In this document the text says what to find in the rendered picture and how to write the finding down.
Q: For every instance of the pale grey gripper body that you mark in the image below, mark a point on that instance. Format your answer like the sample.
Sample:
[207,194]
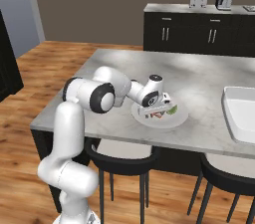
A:
[153,108]

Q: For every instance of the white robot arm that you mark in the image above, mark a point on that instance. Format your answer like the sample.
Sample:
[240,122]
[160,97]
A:
[68,128]

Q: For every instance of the red cooked food piece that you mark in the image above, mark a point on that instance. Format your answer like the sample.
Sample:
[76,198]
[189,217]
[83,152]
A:
[156,114]

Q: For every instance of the large white plate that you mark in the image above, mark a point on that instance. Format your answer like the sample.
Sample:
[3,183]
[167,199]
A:
[166,122]

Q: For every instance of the green vegetable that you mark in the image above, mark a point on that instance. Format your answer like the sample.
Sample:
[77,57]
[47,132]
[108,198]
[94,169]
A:
[172,111]

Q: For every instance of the black stool with white seat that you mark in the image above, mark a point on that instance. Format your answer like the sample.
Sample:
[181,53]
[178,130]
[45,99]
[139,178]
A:
[123,160]
[229,176]

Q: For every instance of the black base cupboards run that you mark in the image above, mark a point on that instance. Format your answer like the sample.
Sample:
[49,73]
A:
[199,32]

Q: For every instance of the white sink basin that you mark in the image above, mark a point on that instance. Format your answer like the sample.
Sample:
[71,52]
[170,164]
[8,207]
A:
[242,115]

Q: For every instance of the white toaster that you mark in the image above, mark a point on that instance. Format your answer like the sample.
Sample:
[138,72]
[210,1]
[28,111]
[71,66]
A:
[198,1]

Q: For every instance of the small grey flat object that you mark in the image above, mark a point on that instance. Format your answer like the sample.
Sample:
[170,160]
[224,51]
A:
[249,8]

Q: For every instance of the tall black cabinet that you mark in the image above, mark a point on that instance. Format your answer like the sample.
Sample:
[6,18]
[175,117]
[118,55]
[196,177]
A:
[8,68]

